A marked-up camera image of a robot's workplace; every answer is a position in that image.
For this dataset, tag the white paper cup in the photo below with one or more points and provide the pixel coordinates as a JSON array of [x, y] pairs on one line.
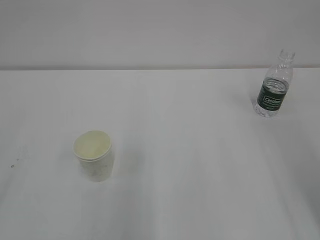
[[93, 149]]

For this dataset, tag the clear green-label water bottle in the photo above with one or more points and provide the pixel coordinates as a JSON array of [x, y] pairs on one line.
[[275, 85]]

